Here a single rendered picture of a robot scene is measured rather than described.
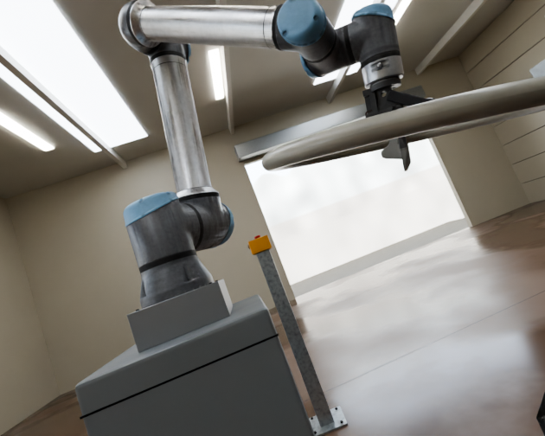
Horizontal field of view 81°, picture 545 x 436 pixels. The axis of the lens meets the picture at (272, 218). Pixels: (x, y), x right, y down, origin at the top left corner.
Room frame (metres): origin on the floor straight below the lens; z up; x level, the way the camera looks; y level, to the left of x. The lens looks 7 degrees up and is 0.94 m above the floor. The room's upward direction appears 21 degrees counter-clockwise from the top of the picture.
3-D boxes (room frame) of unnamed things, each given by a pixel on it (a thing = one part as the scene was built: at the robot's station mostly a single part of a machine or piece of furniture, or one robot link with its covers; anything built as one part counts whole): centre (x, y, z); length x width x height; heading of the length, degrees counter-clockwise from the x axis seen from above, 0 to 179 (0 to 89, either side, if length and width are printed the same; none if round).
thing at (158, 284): (0.85, 0.30, 0.99); 0.19 x 0.19 x 0.10
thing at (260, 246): (1.88, 0.12, 0.54); 0.20 x 0.20 x 1.09; 2
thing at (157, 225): (0.86, 0.30, 1.12); 0.17 x 0.15 x 0.18; 154
